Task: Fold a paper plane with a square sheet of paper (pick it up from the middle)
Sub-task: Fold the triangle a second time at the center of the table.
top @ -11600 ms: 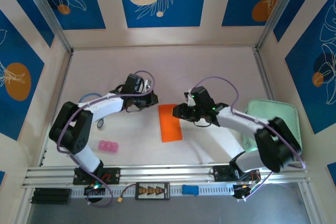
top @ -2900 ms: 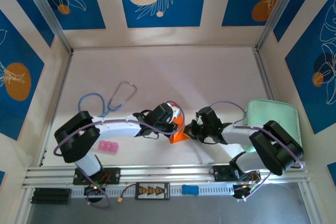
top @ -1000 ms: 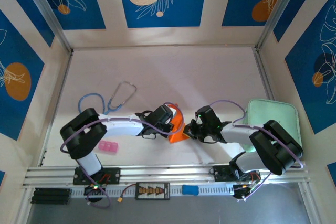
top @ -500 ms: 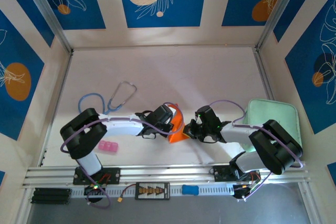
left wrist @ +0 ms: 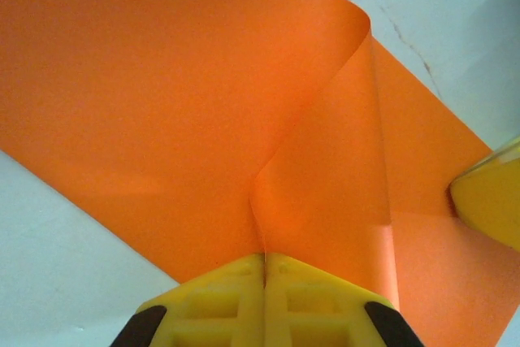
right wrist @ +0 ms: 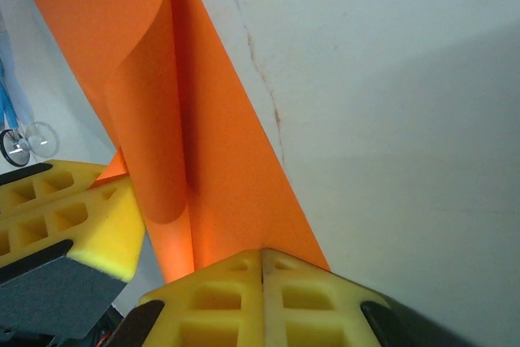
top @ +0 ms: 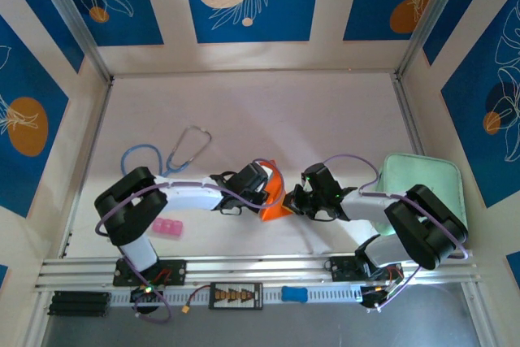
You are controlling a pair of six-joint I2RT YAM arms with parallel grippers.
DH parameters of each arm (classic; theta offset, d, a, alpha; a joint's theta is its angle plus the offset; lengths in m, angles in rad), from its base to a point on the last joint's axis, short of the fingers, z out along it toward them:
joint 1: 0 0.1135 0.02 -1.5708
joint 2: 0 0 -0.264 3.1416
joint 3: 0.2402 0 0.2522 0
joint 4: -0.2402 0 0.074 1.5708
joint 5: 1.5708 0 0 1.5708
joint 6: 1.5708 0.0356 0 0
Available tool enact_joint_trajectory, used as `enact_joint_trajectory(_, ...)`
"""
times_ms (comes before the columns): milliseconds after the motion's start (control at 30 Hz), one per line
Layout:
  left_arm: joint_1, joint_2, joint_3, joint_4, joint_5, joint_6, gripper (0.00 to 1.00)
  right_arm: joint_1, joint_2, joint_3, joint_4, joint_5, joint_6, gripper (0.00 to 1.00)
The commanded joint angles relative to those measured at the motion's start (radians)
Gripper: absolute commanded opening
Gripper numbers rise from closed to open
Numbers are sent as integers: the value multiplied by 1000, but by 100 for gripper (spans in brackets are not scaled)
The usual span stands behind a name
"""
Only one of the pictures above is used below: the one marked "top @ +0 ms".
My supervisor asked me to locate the orange paper sheet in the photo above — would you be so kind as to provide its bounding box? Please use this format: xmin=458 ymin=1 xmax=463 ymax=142
xmin=258 ymin=158 xmax=294 ymax=223

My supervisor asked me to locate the blue stethoscope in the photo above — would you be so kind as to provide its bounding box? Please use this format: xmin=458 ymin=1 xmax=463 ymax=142
xmin=120 ymin=125 xmax=213 ymax=180

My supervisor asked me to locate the mint green tray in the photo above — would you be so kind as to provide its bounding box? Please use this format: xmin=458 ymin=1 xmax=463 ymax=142
xmin=371 ymin=153 xmax=469 ymax=251

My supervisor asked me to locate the pink pill organizer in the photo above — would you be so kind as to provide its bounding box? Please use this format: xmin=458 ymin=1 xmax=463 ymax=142
xmin=150 ymin=216 xmax=184 ymax=241

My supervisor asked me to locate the blue bone-shaped clip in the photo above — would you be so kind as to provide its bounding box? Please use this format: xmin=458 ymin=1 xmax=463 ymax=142
xmin=280 ymin=285 xmax=309 ymax=304

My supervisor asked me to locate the black power distribution board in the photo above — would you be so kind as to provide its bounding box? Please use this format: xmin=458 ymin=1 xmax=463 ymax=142
xmin=208 ymin=281 xmax=264 ymax=310

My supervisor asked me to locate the black ribbed block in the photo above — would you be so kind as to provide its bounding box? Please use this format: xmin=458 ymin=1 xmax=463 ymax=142
xmin=47 ymin=290 xmax=111 ymax=318

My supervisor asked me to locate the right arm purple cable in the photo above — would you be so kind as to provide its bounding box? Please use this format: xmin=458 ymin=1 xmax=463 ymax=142
xmin=323 ymin=154 xmax=473 ymax=314

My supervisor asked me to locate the aluminium mounting rail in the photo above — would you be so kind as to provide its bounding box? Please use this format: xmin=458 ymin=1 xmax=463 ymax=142
xmin=34 ymin=249 xmax=483 ymax=308

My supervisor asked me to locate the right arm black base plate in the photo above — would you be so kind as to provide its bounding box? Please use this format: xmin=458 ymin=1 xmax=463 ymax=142
xmin=331 ymin=255 xmax=403 ymax=283

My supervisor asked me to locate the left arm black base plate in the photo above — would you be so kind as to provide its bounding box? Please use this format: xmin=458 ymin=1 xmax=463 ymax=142
xmin=112 ymin=259 xmax=187 ymax=287

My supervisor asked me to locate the red wire yellow connector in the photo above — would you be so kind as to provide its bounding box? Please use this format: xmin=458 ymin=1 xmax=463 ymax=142
xmin=181 ymin=284 xmax=213 ymax=317

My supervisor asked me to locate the aluminium corner post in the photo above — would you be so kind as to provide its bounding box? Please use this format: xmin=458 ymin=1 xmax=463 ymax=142
xmin=30 ymin=0 xmax=115 ymax=82
xmin=394 ymin=0 xmax=473 ymax=80

